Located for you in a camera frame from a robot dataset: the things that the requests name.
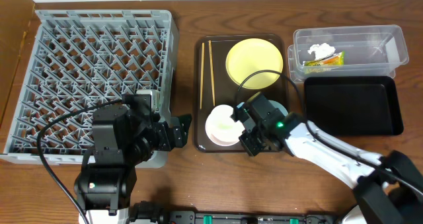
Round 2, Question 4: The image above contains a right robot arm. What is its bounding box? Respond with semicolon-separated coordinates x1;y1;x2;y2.
232;93;422;223

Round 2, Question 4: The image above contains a grey plastic dishwasher rack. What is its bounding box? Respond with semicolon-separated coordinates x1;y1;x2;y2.
1;10;179;165

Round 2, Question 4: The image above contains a clear plastic waste bin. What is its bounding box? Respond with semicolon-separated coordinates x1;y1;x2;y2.
287;24;409;83

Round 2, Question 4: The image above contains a black rectangular waste tray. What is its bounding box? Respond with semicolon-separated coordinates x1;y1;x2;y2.
304;76;404;136

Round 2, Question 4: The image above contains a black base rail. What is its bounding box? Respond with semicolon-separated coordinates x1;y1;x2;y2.
126;201;337;224

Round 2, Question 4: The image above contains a light blue bowl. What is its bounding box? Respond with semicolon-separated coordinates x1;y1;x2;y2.
269;100;288;116

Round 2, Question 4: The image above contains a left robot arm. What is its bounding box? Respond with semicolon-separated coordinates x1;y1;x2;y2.
74;94;192;223

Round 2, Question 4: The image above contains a green orange snack wrapper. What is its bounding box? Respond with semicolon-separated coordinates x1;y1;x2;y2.
303;51;345;66

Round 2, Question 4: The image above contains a white tissue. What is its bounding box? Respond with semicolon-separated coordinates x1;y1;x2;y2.
307;43;336;61

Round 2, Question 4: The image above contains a yellow round plate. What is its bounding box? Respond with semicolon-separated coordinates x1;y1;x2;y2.
225;38;284;85

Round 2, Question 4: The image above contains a dark brown serving tray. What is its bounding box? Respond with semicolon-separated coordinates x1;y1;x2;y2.
193;34;284;153

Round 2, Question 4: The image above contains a white round bowl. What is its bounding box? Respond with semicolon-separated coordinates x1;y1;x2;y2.
205;104;245;147

